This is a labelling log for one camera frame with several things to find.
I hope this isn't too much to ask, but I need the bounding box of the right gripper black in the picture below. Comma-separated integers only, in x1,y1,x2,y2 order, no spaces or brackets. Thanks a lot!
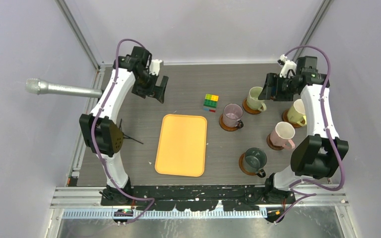
259,72,298,102

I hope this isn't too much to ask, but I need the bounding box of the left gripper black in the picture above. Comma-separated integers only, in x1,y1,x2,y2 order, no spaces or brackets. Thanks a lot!
132,71,168,103

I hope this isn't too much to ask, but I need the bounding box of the light green mug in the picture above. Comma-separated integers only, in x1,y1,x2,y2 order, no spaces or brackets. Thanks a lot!
247,86,267,112

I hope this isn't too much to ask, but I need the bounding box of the brown wooden coaster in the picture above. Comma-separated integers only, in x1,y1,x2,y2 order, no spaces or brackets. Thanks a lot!
282,109,306,128
242,99,261,115
219,115,244,132
239,154,260,176

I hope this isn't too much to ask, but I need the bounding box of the cream yellow mug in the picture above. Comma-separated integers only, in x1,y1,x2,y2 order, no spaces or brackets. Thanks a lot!
285,99,307,128

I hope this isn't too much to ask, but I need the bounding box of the pink white mug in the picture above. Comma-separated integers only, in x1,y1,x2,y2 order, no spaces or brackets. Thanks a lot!
270,121,296,150

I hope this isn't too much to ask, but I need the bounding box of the mauve mug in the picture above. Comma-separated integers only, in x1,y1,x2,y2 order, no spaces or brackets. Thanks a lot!
222,104,243,127

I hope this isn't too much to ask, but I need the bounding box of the dark walnut coaster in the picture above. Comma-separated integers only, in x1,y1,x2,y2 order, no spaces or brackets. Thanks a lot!
266,134,284,151

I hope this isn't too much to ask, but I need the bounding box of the dark green mug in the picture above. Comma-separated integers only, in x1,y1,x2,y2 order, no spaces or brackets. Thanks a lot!
244,147,267,178

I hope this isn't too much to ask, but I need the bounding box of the yellow tray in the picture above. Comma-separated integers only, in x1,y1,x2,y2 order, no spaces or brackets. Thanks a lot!
155,114,207,177

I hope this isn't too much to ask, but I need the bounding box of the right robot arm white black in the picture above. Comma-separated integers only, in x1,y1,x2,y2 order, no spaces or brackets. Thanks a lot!
258,55,349,204

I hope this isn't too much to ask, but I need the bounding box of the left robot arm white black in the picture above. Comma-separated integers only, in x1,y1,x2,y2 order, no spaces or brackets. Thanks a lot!
79,46,169,205

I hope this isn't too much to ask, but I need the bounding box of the black microphone tripod stand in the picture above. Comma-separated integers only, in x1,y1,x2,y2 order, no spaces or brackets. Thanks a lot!
119,119,144,145

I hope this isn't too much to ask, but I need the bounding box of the colourful toy brick block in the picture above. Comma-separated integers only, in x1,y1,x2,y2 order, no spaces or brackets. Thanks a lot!
203,94,219,113

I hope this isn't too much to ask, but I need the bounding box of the silver microphone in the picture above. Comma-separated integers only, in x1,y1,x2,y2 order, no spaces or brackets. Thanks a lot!
25,78,103,99

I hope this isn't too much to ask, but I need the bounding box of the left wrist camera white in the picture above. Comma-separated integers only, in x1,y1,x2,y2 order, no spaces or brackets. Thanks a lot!
149,59,164,76

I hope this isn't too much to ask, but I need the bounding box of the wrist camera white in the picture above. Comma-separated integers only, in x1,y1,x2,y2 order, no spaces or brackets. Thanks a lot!
149,59,164,76
277,54,297,78

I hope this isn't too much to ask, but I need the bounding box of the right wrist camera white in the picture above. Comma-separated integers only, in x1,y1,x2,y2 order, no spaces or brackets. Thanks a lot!
277,54,297,78

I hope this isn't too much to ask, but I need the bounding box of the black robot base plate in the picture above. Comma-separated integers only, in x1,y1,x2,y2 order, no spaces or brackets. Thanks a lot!
99,185,295,212

